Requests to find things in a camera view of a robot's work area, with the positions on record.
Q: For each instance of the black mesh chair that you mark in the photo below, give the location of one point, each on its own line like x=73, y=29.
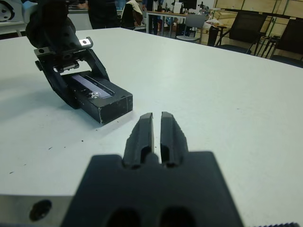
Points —
x=246, y=26
x=291, y=40

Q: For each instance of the grey office chair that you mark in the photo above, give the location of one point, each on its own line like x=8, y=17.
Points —
x=193, y=23

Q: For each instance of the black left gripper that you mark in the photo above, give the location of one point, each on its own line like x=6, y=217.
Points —
x=52, y=28

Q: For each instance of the stacked wooden crates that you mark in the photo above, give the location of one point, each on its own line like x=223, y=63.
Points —
x=227, y=11

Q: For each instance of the black computer monitor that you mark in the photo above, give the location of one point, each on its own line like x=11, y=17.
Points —
x=188, y=3

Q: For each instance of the white frame work desk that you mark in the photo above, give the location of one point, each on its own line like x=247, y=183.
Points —
x=165, y=14

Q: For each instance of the office chair with hung jacket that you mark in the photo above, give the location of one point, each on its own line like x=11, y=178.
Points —
x=129, y=15

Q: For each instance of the white side table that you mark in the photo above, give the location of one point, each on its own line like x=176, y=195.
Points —
x=11, y=24

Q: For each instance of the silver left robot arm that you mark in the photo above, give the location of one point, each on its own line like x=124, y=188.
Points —
x=9, y=10

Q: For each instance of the person in black clothes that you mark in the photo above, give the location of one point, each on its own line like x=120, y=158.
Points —
x=101, y=14

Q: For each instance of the person in blue jacket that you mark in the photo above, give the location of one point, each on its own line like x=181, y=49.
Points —
x=154, y=6

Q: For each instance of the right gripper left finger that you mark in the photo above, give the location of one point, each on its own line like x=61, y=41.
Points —
x=139, y=139

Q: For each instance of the black box lid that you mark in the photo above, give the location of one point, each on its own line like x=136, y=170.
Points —
x=113, y=111

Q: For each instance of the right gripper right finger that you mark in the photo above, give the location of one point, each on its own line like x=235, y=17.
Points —
x=172, y=137

